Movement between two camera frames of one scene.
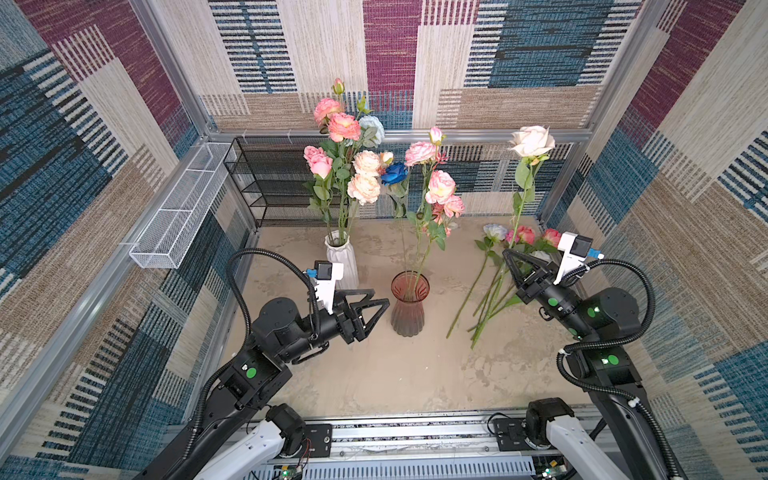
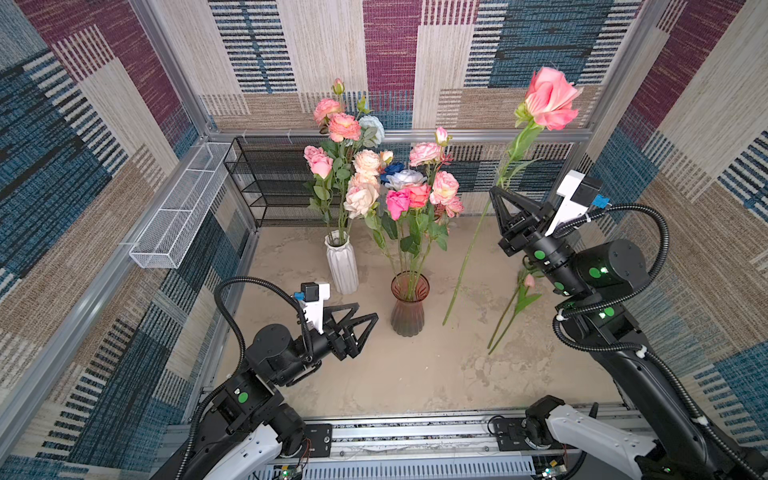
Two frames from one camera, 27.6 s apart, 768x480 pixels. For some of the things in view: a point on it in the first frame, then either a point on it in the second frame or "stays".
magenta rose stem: (321, 166) stays
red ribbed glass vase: (409, 289) stays
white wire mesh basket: (165, 239) stays
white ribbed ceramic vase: (339, 250) stays
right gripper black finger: (526, 286) -> (509, 208)
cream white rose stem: (532, 143) -> (360, 202)
